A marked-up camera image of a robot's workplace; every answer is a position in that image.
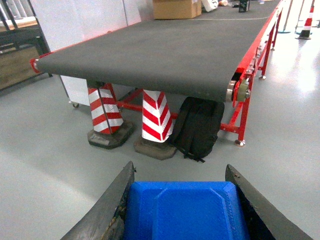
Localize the black backpack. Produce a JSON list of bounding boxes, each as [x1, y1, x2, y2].
[[169, 96, 225, 163]]

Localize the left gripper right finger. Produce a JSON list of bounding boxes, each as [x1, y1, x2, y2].
[[225, 164, 312, 240]]

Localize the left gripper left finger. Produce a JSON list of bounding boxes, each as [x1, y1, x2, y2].
[[62, 161, 135, 240]]

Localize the red conveyor table frame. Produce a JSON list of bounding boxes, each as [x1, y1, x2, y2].
[[30, 0, 283, 146]]

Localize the white wheeled cabinet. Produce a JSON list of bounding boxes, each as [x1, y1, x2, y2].
[[59, 74, 136, 109]]

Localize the black small bin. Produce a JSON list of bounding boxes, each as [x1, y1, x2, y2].
[[238, 0, 250, 13]]

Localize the red white cone left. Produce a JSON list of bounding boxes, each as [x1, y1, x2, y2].
[[87, 80, 135, 149]]

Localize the blue plastic part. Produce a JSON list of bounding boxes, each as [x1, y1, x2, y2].
[[123, 181, 250, 240]]

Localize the red white cone right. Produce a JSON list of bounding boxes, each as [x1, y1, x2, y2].
[[134, 90, 177, 161]]

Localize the large open cardboard box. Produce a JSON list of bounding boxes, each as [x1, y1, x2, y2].
[[152, 0, 202, 20]]

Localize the wooden black shelf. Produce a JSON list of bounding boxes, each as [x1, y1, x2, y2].
[[0, 0, 49, 90]]

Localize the red white traffic cone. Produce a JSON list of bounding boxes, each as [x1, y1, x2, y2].
[[295, 3, 314, 40]]

